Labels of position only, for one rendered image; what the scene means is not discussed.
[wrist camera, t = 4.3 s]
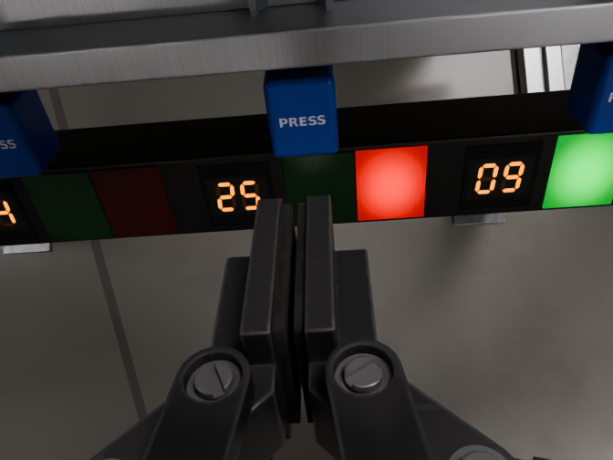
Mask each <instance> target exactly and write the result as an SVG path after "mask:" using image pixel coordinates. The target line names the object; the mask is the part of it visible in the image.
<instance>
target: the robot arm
mask: <svg viewBox="0 0 613 460"><path fill-rule="evenodd" d="M301 389H303V394H304V401H305V407H306V417H307V422H308V423H314V429H315V435H316V441H317V443H318V444H319V445H320V446H321V447H323V448H324V449H325V450H326V451H327V452H328V453H329V454H330V455H332V456H333V457H334V458H335V460H523V459H518V458H514V457H512V456H511V455H510V454H509V453H508V452H507V451H506V450H505V449H503V448H502V447H501V446H500V445H499V444H497V443H496V442H494V441H493V440H491V439H490V438H488V437H487V436H486V435H484V434H482V433H481V432H479V431H478V430H477V429H475V428H474V427H472V426H471V425H469V424H468V423H466V422H465V421H464V420H463V419H461V418H460V417H459V416H457V415H456V414H454V413H452V412H451V411H450V410H448V409H447V408H445V407H444V406H442V405H441V404H440V403H438V402H436V401H435V400H434V399H432V398H431V397H430V396H429V395H427V394H426V393H425V392H423V391H421V390H420V389H418V388H417V387H416V386H414V385H413V384H411V383H410V382H408V381H407V378H406V375H405V372H404V370H403V367H402V364H401V362H400V359H399V357H398V355H397V354H396V353H395V352H394V351H393V350H392V349H391V348H390V347H389V346H387V345H385V344H383V343H381V342H379V341H378V339H377V331H376V322H375V314H374V307H373V298H372V290H371V282H370V273H369V258H368V251H367V249H357V250H341V251H335V244H334V232H333V220H332V208H331V197H330V194H329V195H316V196H308V197H307V198H306V203H300V204H298V209H297V233H296V230H295V224H294V216H293V210H292V204H283V200H282V198H275V199H261V200H258V201H257V206H256V212H255V225H254V231H253V239H252V245H251V252H250V256H237V257H228V259H227V261H226V265H225V270H224V274H223V283H222V289H221V294H220V299H219V304H218V309H217V314H216V319H215V324H214V329H213V338H212V344H211V347H210V348H206V349H203V350H199V351H198V352H196V353H194V354H193V355H192V356H190V357H189V358H188V359H187V360H186V361H185V362H184V363H183V364H182V366H181V368H180V369H179V370H178V372H177V374H176V376H175V379H174V381H173V384H172V386H171V389H170V392H169V394H168V397H167V399H166V401H165V402H164V403H163V404H161V405H160V406H159V407H157V408H156V409H155V410H153V411H152V412H151V413H149V414H148V415H147V416H145V417H144V418H143V419H141V420H140V421H139V422H138V423H136V424H135V425H133V426H132V427H131V428H130V429H129V430H128V431H127V432H125V433H124V434H122V435H121V436H120V437H118V438H117V439H116V440H115V441H113V442H112V443H111V444H109V445H108V446H106V447H105V448H104V449H103V450H101V451H100V452H99V453H97V454H96V455H94V456H93V457H92V458H91V459H89V460H273V457H272V455H273V454H274V453H275V452H276V451H277V450H279V449H280V448H281V447H282V446H283V445H284V444H285V443H286V439H291V428H292V423H300V421H301Z"/></svg>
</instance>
